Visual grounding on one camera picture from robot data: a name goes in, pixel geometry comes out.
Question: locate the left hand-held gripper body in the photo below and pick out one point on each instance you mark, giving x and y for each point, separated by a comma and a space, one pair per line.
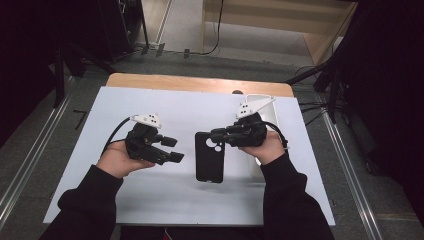
143, 140

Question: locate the wooden table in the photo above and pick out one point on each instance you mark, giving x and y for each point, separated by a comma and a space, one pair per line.
200, 83

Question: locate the person's right hand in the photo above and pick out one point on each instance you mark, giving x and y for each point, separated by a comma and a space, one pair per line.
266, 150

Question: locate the white table sheet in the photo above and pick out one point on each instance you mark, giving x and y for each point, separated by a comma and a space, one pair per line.
166, 100

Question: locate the black metal stand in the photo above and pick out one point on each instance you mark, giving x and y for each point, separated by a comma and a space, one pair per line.
60, 83

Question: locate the black tripod stand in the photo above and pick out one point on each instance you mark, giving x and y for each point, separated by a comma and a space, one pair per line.
333, 96

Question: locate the metal floor rail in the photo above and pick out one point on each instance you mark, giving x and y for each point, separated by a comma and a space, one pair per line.
33, 150
350, 180

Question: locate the person's left hand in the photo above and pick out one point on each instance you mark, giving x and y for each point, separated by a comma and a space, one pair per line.
116, 163

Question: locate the dark curtain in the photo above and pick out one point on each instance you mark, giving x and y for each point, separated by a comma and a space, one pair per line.
393, 83
23, 50

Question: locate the black phone case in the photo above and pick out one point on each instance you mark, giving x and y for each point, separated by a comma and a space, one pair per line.
208, 166

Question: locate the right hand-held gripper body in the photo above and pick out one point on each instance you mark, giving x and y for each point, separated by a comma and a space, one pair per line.
248, 133

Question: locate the black equipment cabinet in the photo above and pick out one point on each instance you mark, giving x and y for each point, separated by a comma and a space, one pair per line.
116, 26

